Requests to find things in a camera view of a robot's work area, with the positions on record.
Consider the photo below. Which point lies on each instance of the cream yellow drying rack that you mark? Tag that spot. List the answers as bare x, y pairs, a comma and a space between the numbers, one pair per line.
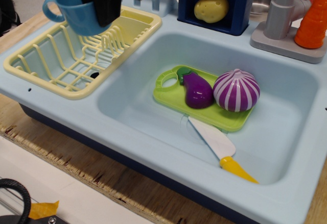
73, 66

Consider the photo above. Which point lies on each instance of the orange toy carrot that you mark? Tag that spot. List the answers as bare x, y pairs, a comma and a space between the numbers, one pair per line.
311, 32

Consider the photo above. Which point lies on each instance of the yellow tape piece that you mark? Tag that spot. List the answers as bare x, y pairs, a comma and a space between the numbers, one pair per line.
42, 210

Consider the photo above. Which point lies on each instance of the steel bowl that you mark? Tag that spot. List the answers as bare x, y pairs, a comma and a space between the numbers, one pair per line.
260, 7

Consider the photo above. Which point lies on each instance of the blue plastic cup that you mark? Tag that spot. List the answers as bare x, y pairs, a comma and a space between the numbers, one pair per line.
81, 17

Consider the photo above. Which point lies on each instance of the black bag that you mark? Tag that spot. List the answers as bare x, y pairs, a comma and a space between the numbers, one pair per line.
9, 16

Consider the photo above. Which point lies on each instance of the purple toy eggplant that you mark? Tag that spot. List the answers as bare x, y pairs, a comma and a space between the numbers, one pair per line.
198, 92

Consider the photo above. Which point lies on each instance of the yellow toy potato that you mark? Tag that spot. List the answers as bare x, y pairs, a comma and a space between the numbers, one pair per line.
211, 11

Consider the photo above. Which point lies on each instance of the purple striped toy onion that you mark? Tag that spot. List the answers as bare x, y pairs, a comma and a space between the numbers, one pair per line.
236, 91

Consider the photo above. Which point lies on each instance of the light blue toy sink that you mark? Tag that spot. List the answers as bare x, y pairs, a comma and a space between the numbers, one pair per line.
150, 157

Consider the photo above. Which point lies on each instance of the green plastic cutting board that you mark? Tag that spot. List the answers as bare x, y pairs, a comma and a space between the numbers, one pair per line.
169, 92

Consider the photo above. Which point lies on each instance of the grey toy faucet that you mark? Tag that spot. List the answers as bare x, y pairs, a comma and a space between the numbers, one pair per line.
276, 34

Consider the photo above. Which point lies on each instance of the white toy knife yellow handle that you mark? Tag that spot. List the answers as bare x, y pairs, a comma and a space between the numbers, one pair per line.
223, 148

